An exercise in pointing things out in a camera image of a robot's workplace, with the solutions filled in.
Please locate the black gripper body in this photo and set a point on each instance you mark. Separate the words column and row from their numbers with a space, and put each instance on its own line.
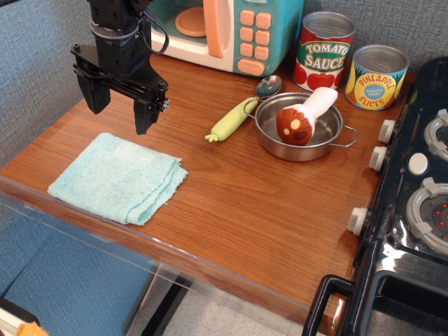
column 122, row 55

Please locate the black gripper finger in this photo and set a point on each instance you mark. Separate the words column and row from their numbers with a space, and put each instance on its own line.
column 96, row 94
column 146, row 113

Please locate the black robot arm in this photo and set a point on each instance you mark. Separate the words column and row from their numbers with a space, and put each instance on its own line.
column 120, row 14

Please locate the silver metal pot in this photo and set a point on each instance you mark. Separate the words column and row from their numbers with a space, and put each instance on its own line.
column 330, row 130

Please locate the light blue folded cloth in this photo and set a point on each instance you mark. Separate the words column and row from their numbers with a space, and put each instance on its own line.
column 119, row 180

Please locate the orange microwave turntable plate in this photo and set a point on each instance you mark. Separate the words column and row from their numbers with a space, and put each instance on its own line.
column 190, row 22

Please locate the teal toy microwave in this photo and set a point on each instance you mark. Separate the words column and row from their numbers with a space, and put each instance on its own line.
column 242, row 37

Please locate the plush brown mushroom toy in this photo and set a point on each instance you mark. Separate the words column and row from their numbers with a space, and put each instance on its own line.
column 295, row 124

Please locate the tomato sauce can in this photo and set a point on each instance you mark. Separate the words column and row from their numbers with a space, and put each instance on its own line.
column 325, row 43

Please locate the pineapple slices can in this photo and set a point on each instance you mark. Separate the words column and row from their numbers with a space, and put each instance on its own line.
column 376, row 76

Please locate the orange fuzzy object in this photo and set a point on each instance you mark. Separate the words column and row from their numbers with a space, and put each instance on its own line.
column 31, row 329

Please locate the black toy stove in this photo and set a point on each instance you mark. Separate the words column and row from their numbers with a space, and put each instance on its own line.
column 400, row 281

